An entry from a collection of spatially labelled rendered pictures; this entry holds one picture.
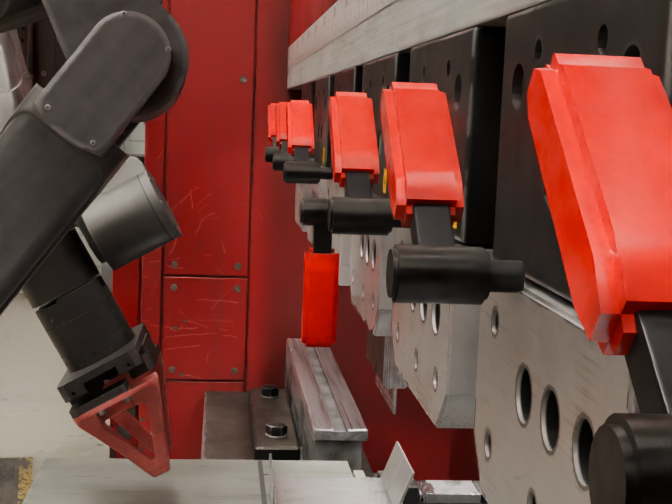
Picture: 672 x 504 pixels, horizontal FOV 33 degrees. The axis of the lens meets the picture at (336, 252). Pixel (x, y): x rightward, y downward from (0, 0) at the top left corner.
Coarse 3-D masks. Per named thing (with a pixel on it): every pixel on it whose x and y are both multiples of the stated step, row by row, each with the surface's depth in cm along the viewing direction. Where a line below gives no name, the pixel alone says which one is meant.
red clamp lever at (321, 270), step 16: (304, 208) 73; (320, 208) 73; (304, 224) 74; (320, 224) 74; (320, 240) 74; (304, 256) 75; (320, 256) 74; (336, 256) 74; (304, 272) 74; (320, 272) 74; (336, 272) 74; (304, 288) 74; (320, 288) 74; (336, 288) 74; (304, 304) 74; (320, 304) 74; (336, 304) 75; (304, 320) 74; (320, 320) 74; (336, 320) 75; (304, 336) 75; (320, 336) 74
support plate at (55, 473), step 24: (48, 480) 93; (72, 480) 93; (96, 480) 94; (120, 480) 94; (144, 480) 94; (168, 480) 94; (192, 480) 95; (216, 480) 95; (240, 480) 95; (264, 480) 95
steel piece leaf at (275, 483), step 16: (272, 464) 93; (272, 480) 89; (288, 480) 95; (304, 480) 95; (320, 480) 95; (336, 480) 96; (352, 480) 96; (368, 480) 96; (272, 496) 88; (288, 496) 91; (304, 496) 91; (320, 496) 91; (336, 496) 92; (352, 496) 92; (368, 496) 92; (384, 496) 92
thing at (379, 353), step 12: (372, 336) 93; (384, 336) 87; (372, 348) 93; (384, 348) 87; (372, 360) 93; (384, 360) 87; (384, 372) 87; (396, 372) 87; (384, 384) 87; (396, 384) 87; (384, 396) 92; (396, 396) 87
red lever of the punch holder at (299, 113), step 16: (288, 112) 99; (304, 112) 99; (288, 128) 97; (304, 128) 97; (288, 144) 96; (304, 144) 96; (304, 160) 95; (288, 176) 94; (304, 176) 94; (320, 176) 94
